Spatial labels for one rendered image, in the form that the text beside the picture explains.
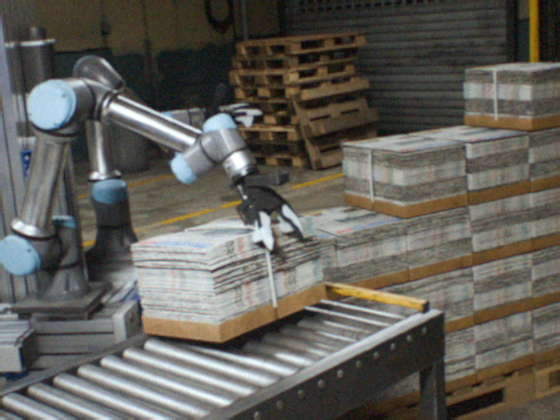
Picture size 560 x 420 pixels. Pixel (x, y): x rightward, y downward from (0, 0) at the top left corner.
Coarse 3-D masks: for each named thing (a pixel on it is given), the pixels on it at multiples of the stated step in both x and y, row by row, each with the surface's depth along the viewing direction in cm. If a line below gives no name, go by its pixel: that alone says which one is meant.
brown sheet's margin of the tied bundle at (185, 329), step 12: (252, 312) 218; (264, 312) 221; (144, 324) 231; (156, 324) 227; (168, 324) 224; (180, 324) 220; (192, 324) 217; (204, 324) 214; (216, 324) 211; (228, 324) 213; (240, 324) 216; (252, 324) 219; (180, 336) 221; (192, 336) 218; (204, 336) 215; (216, 336) 212; (228, 336) 213
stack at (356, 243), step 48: (336, 240) 311; (384, 240) 319; (432, 240) 330; (480, 240) 340; (528, 240) 352; (384, 288) 323; (432, 288) 332; (480, 288) 344; (528, 288) 355; (480, 336) 347; (528, 336) 359; (480, 384) 354; (528, 384) 363
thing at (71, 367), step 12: (144, 336) 230; (156, 336) 230; (108, 348) 224; (120, 348) 223; (72, 360) 217; (84, 360) 217; (96, 360) 217; (48, 372) 211; (60, 372) 210; (72, 372) 212; (12, 384) 205; (24, 384) 205; (48, 384) 208; (0, 396) 200; (24, 396) 204
